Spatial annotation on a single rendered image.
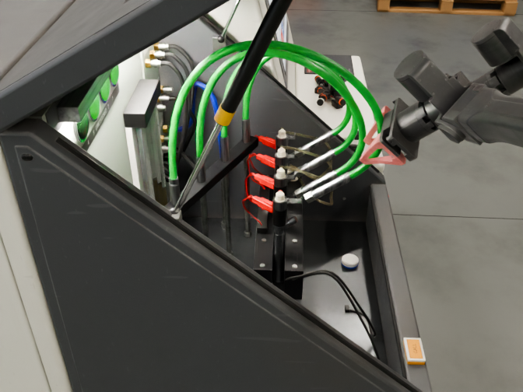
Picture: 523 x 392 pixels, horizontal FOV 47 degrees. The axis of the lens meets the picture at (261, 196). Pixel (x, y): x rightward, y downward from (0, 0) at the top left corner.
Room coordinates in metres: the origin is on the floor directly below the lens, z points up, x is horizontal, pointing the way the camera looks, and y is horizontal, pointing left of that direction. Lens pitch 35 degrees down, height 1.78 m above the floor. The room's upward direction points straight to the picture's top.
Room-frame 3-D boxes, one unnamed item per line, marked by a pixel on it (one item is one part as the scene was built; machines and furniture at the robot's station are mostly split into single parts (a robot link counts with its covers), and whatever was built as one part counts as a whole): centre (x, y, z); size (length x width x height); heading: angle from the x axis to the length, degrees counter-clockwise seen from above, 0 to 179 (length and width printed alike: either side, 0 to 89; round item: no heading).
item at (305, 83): (1.62, -0.21, 0.97); 0.70 x 0.22 x 0.03; 178
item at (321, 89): (1.65, -0.21, 1.01); 0.23 x 0.11 x 0.06; 178
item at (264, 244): (1.04, -0.04, 0.91); 0.34 x 0.10 x 0.15; 178
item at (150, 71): (1.18, 0.22, 1.20); 0.13 x 0.03 x 0.31; 178
